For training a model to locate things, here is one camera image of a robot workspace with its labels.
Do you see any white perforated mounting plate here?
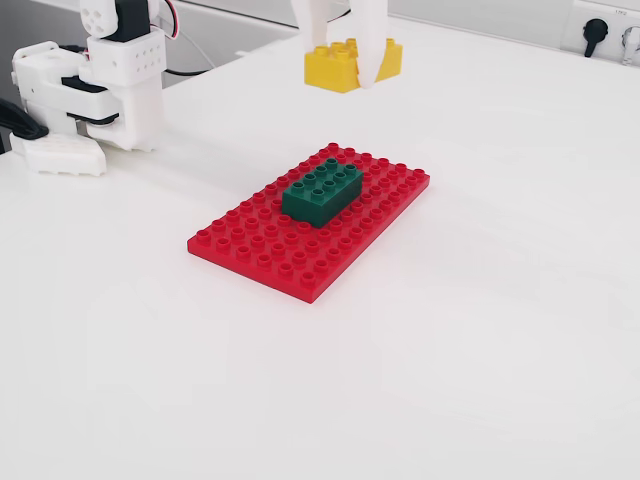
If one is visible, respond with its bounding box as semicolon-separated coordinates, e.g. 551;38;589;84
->
8;132;107;176

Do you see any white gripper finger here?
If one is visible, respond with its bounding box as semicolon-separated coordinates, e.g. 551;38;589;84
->
291;0;331;51
349;0;390;90

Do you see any yellow lego brick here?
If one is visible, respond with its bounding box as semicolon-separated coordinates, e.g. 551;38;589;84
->
303;37;404;95

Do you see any black power plug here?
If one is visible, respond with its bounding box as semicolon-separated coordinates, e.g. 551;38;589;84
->
582;18;609;59

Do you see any red lego baseplate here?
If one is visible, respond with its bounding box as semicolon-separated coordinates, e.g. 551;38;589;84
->
187;142;432;305

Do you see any white wall outlet panel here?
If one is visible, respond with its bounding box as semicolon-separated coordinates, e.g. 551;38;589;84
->
559;0;640;69

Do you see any white power plug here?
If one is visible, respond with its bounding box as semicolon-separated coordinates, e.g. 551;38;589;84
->
619;25;640;66

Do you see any green lego brick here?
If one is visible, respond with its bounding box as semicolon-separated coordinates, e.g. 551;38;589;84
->
281;158;365;230

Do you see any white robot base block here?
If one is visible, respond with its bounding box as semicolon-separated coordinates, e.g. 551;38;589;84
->
10;42;124;139

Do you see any red white black servo wire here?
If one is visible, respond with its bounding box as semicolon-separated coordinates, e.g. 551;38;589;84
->
158;0;182;40

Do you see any black cable bundle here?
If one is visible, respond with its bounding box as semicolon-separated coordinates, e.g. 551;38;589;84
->
0;97;50;141

